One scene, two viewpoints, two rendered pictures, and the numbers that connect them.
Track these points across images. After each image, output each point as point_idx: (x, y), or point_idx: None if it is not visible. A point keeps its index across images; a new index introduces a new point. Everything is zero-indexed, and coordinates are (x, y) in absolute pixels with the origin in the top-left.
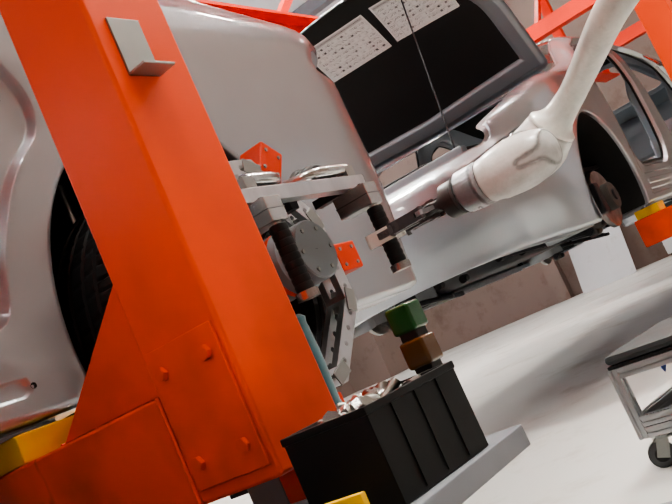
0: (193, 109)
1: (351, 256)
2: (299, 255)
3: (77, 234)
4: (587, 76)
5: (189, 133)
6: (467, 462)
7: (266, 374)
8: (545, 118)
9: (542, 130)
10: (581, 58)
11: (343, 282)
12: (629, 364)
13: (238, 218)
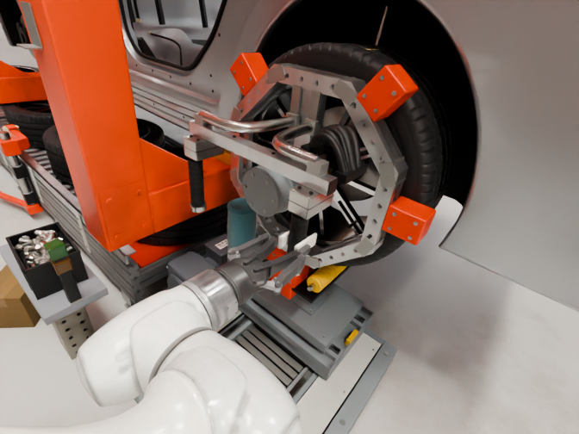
0: (57, 77)
1: (405, 229)
2: (190, 185)
3: None
4: None
5: (57, 91)
6: (30, 288)
7: (84, 206)
8: (143, 398)
9: (78, 360)
10: None
11: (370, 233)
12: None
13: (76, 147)
